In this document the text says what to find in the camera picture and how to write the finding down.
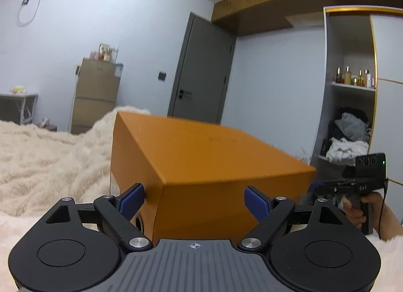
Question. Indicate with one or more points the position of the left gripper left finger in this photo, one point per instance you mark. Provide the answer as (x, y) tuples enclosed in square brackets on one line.
[(116, 214)]

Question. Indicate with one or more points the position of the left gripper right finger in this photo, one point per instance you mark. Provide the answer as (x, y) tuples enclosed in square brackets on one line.
[(273, 216)]

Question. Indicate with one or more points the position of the orange box lid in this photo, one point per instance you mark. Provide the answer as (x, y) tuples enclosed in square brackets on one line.
[(195, 174)]

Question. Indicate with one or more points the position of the pile of clothes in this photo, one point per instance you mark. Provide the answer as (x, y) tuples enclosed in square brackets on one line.
[(348, 136)]

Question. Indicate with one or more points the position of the cream fluffy blanket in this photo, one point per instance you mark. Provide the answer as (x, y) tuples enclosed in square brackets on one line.
[(39, 167)]

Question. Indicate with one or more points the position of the grey folding table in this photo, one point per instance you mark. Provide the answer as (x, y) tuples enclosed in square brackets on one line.
[(18, 108)]

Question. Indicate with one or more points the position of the items on fridge top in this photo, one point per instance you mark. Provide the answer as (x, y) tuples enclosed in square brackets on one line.
[(105, 53)]

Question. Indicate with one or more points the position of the grey room door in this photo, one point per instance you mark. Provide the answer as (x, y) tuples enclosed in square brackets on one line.
[(202, 74)]

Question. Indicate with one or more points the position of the grey wall switch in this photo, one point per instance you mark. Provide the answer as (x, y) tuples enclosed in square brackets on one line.
[(162, 76)]

